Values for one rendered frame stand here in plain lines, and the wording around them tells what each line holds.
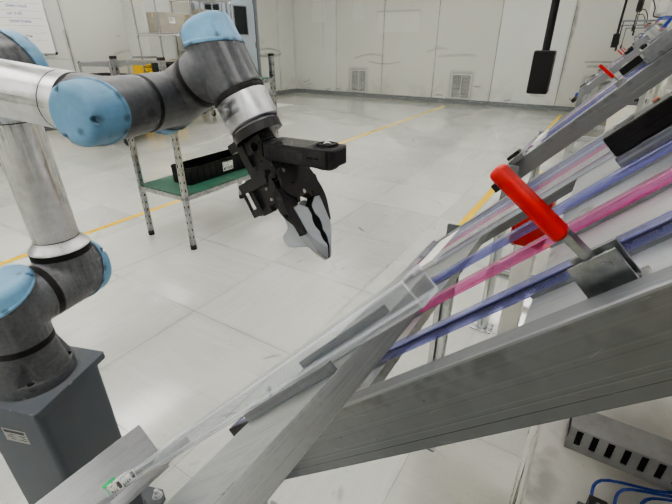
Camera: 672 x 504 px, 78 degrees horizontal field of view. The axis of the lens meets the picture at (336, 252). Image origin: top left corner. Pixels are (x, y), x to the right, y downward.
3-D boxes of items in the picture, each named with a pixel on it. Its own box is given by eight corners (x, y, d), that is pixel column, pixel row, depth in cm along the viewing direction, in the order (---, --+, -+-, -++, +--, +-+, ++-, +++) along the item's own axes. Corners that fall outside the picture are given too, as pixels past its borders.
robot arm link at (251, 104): (275, 82, 59) (234, 87, 52) (290, 113, 59) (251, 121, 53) (244, 108, 63) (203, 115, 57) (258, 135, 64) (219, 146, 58)
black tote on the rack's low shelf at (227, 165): (190, 186, 264) (187, 168, 259) (172, 181, 272) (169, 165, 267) (252, 165, 307) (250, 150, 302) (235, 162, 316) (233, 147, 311)
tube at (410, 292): (109, 497, 46) (103, 489, 46) (120, 487, 47) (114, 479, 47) (422, 308, 13) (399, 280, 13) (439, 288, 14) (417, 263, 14)
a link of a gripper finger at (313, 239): (306, 265, 64) (279, 211, 63) (334, 256, 60) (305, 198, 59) (293, 274, 62) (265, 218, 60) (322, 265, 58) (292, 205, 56)
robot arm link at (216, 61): (200, 43, 62) (240, 9, 58) (235, 112, 64) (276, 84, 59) (161, 38, 55) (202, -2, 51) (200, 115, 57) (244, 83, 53)
